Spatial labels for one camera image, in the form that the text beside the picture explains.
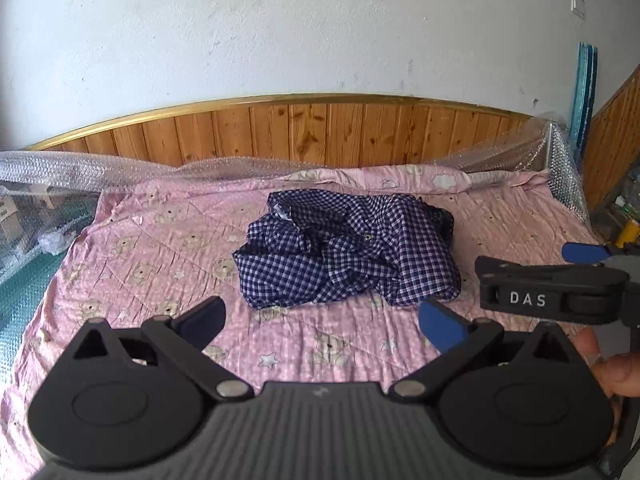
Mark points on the clear bubble wrap sheet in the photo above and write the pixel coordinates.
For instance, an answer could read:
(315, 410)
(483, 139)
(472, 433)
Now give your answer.
(515, 152)

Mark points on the wooden side panel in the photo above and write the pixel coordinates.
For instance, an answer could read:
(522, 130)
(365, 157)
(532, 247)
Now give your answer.
(612, 135)

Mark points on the pink bear print blanket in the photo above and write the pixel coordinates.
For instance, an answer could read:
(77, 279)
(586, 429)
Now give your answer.
(150, 240)

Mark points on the white wall switch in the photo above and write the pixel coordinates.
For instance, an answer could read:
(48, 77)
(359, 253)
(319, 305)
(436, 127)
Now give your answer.
(579, 5)

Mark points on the wooden headboard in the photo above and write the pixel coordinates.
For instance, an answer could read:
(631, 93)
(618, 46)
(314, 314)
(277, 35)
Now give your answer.
(300, 130)

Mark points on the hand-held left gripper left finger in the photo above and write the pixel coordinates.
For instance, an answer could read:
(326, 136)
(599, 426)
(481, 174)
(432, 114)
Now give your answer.
(202, 321)

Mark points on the blue board against wall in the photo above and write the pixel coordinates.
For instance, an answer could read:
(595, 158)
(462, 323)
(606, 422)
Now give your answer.
(585, 90)

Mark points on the person's right hand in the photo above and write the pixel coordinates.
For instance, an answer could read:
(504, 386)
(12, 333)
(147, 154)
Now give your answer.
(615, 367)

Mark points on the blue white checked shirt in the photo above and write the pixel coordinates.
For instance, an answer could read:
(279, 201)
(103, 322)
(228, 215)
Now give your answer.
(350, 250)

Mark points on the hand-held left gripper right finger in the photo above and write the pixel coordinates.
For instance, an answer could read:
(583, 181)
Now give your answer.
(442, 327)

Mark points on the cardboard boxes under bubble wrap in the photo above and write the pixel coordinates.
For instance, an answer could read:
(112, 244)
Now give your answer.
(20, 215)

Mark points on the yellow bottle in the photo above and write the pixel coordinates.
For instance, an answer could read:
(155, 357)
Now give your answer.
(629, 230)

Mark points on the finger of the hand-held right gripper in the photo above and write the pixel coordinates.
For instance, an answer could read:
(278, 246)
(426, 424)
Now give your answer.
(582, 251)

